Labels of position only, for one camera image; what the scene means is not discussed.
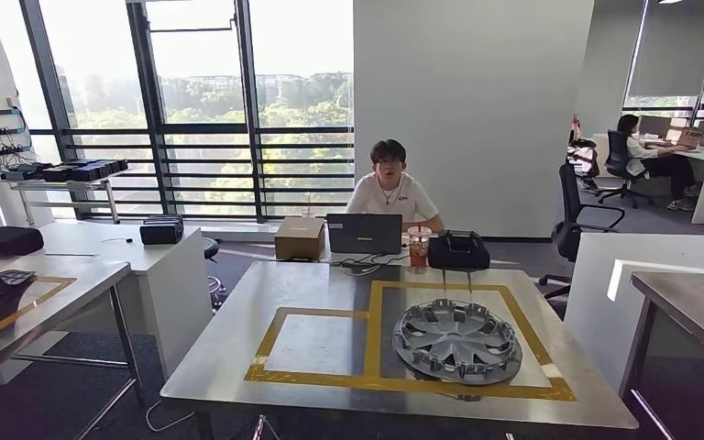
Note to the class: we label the steel workbench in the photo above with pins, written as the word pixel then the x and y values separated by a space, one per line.
pixel 224 364

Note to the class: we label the white metal shelf table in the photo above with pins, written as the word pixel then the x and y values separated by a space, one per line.
pixel 60 184

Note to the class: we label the grey laptop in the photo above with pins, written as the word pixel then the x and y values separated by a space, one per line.
pixel 364 234

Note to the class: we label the person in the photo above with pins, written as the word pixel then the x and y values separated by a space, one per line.
pixel 391 197
pixel 637 152

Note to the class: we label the cardboard box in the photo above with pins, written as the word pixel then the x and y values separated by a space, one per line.
pixel 299 240

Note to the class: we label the iced drink plastic cup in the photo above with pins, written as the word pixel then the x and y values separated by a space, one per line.
pixel 419 252

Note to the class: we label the small yellow tape square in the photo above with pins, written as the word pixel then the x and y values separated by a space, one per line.
pixel 321 313

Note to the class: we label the large yellow tape square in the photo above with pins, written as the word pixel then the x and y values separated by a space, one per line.
pixel 374 334

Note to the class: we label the black round seat stool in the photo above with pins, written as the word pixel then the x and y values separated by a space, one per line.
pixel 209 249

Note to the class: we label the silver wheel hubcap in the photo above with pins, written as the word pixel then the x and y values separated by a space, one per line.
pixel 455 340

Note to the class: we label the black window railing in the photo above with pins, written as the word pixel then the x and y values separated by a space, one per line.
pixel 206 129

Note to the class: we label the small black case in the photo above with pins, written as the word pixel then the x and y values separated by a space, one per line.
pixel 162 232

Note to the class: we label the black office chair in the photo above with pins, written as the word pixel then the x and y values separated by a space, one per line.
pixel 618 152
pixel 569 194

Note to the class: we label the chair draped with clothes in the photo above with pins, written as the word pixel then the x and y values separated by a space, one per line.
pixel 584 158

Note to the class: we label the black battery pack row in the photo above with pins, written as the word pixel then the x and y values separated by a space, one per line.
pixel 85 171

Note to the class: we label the steel table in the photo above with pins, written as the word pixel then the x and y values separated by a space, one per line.
pixel 692 310
pixel 72 285

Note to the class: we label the black zippered case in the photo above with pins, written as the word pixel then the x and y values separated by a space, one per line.
pixel 3 241

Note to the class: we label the grey roller blind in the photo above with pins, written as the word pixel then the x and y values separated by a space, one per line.
pixel 674 48

